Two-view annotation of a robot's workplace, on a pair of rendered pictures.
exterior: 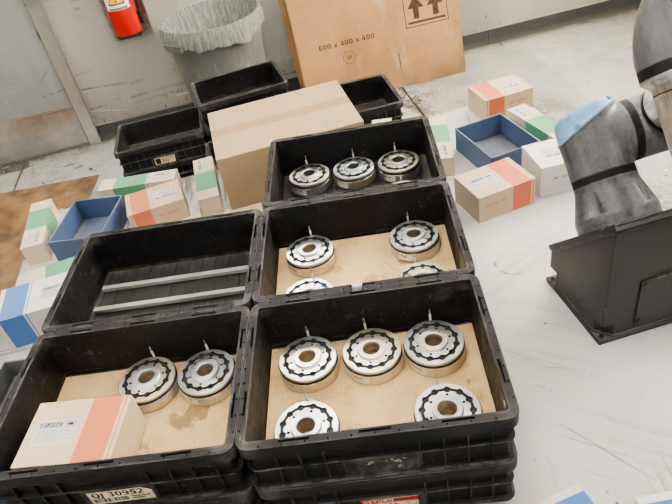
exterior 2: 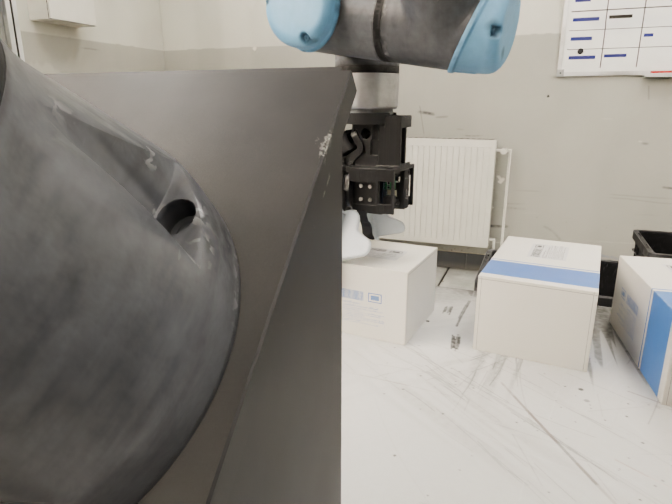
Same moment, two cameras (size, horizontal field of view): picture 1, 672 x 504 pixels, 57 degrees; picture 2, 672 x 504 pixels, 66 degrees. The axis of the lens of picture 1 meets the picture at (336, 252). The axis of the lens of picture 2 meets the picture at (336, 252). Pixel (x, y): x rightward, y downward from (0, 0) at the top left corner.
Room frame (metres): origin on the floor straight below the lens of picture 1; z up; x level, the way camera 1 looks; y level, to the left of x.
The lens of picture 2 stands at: (0.97, -0.36, 0.97)
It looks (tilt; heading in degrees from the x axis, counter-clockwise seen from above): 16 degrees down; 206
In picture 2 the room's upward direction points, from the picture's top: straight up
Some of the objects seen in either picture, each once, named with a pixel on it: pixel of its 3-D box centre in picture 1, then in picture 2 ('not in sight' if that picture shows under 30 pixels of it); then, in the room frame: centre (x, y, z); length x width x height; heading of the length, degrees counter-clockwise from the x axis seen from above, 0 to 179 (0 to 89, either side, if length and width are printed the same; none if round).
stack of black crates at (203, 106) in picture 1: (250, 128); not in sight; (2.66, 0.27, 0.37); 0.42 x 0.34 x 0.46; 95
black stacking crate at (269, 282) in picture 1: (362, 260); not in sight; (0.95, -0.05, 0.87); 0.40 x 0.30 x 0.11; 84
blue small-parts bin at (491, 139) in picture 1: (496, 145); not in sight; (1.48, -0.50, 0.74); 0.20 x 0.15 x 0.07; 12
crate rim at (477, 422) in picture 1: (368, 357); not in sight; (0.65, -0.02, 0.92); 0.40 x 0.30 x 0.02; 84
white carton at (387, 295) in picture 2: not in sight; (349, 281); (0.37, -0.63, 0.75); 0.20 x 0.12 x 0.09; 89
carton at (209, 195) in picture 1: (208, 185); not in sight; (1.60, 0.33, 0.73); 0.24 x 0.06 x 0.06; 7
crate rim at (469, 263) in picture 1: (358, 240); not in sight; (0.95, -0.05, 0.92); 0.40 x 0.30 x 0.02; 84
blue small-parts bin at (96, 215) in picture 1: (91, 227); not in sight; (1.50, 0.67, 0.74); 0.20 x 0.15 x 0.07; 170
